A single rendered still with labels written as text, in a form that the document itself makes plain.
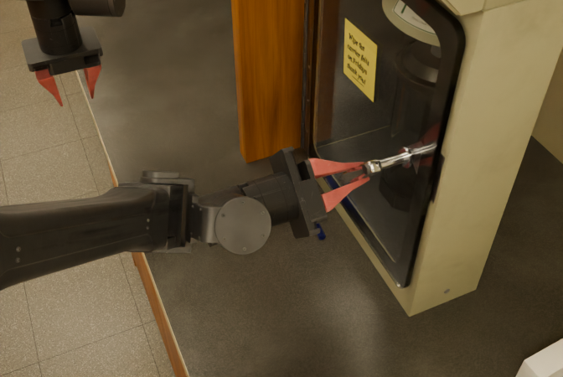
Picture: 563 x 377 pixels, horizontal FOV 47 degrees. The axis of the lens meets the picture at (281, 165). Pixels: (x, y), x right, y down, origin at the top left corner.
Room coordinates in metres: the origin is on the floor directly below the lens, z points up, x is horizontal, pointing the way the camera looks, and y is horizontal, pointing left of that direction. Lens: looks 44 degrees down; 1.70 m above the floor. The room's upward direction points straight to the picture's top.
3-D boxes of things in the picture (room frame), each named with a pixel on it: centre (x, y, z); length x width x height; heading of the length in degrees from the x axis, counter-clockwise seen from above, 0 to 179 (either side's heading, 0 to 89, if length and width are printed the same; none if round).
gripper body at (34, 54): (0.78, 0.31, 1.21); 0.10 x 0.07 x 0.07; 114
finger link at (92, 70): (0.78, 0.30, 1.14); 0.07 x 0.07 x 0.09; 24
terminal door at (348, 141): (0.63, -0.10, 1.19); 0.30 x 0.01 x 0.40; 24
